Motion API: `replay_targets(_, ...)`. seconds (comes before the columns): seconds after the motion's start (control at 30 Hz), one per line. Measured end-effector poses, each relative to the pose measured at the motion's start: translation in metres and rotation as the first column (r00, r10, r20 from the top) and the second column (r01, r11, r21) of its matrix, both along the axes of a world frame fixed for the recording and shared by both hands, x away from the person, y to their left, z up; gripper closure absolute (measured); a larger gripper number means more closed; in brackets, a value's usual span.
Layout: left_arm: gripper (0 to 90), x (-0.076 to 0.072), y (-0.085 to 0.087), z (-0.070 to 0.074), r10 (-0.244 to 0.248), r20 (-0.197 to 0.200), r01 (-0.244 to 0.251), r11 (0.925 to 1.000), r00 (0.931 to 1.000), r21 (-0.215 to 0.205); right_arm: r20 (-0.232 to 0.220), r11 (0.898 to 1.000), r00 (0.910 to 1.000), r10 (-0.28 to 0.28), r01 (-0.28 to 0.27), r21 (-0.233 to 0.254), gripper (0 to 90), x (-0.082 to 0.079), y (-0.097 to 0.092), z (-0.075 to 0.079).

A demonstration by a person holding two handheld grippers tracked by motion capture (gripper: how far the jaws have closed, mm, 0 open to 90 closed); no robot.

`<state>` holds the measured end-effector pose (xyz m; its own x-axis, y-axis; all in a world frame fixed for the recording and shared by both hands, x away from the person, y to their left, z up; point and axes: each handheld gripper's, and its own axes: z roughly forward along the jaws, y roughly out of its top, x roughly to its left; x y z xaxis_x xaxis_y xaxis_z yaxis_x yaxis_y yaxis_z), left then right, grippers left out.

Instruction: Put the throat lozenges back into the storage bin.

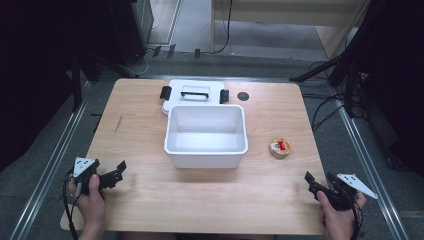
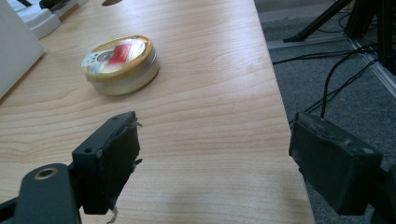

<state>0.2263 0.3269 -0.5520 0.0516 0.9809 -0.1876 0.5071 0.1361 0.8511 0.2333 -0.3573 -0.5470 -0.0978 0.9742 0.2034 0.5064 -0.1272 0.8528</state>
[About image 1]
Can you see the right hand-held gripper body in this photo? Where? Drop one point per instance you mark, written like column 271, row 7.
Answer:
column 346, row 191

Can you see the metal floor rail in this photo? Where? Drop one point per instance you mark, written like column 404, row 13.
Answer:
column 50, row 166
column 366, row 160

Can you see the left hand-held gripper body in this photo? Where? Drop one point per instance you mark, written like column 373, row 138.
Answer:
column 87, row 170

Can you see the black round table grommet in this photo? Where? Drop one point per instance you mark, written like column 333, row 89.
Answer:
column 243, row 96

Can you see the black metal stand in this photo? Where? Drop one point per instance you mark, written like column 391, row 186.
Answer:
column 76, row 83

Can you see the black power plug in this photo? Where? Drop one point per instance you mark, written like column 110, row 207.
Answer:
column 171, row 50
column 197, row 53
column 156, row 50

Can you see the white plastic storage box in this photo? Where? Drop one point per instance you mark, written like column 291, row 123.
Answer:
column 206, row 133

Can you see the black tripod stand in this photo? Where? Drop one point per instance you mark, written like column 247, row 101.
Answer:
column 350, row 66

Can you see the person's right hand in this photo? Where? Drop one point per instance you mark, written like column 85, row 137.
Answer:
column 338, row 218

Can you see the light wooden furniture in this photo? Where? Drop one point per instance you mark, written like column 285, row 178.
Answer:
column 283, row 11

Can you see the person's left hand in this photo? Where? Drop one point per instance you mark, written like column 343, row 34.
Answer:
column 90, row 206

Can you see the dark curtain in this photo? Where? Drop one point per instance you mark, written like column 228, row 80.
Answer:
column 30, row 66
column 400, row 83

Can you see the dark cabinet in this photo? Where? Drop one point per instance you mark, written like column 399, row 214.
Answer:
column 133, row 26

